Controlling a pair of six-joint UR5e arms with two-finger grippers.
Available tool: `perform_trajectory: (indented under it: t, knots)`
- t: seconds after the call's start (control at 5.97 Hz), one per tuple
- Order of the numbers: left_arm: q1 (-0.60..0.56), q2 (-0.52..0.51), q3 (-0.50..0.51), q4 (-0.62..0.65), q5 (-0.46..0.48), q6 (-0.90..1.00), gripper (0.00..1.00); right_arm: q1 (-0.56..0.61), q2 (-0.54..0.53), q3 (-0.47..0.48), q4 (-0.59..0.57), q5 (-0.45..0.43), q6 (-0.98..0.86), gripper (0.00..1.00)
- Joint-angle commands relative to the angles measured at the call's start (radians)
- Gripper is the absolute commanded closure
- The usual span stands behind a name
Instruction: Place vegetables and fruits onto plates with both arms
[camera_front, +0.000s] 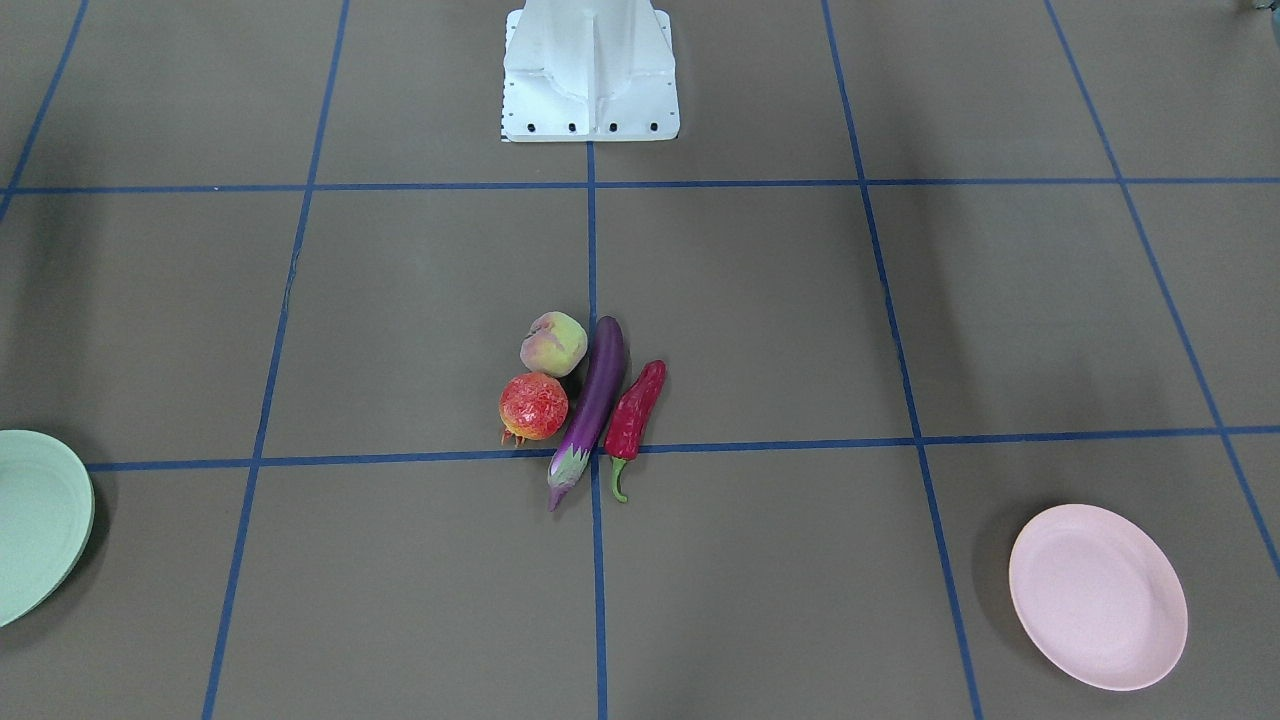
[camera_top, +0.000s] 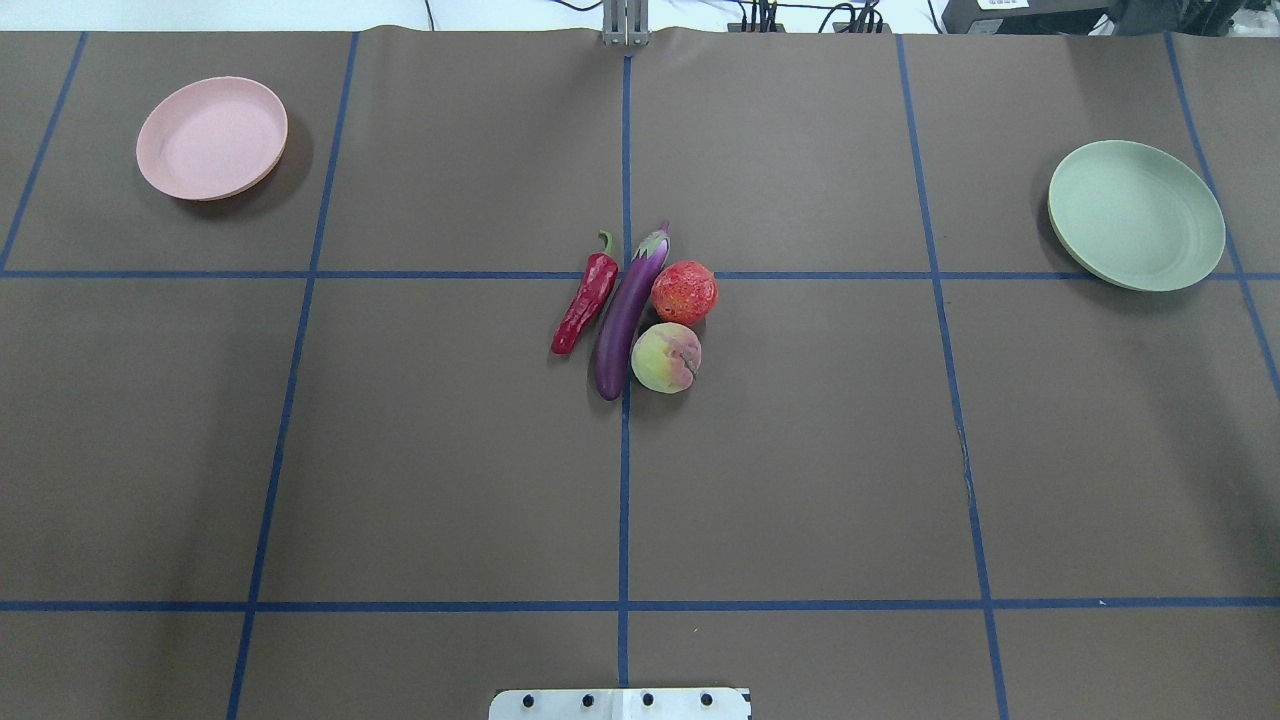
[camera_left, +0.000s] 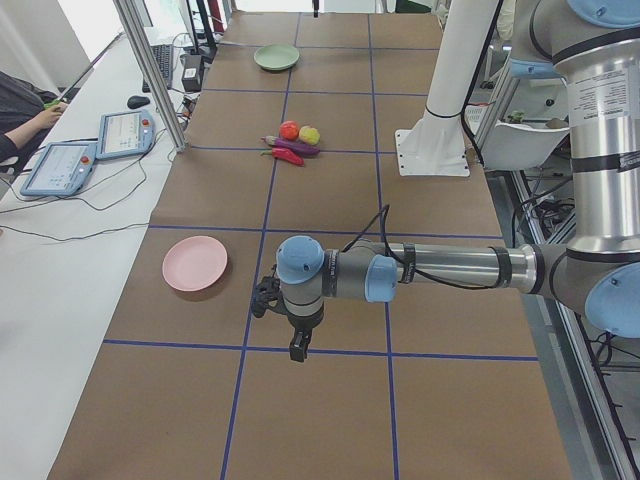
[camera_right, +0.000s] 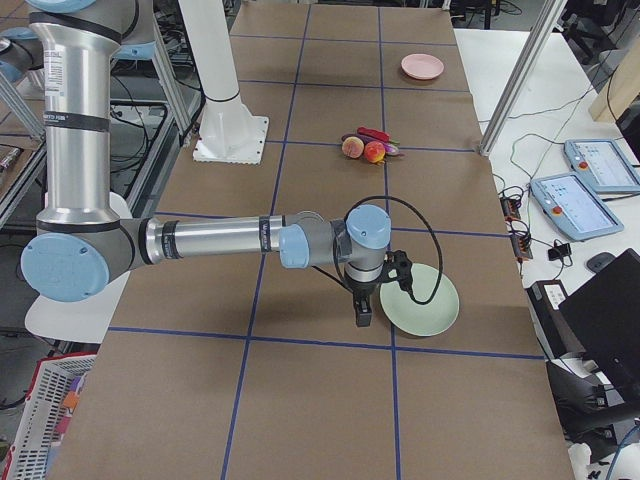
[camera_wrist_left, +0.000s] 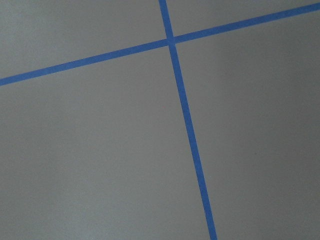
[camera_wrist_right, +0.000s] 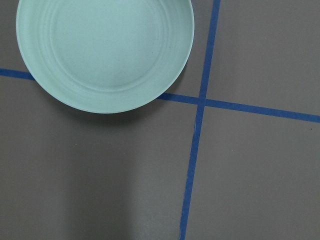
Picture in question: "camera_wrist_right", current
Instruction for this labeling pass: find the light green plate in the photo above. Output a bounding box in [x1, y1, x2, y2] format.
[16, 0, 195, 114]

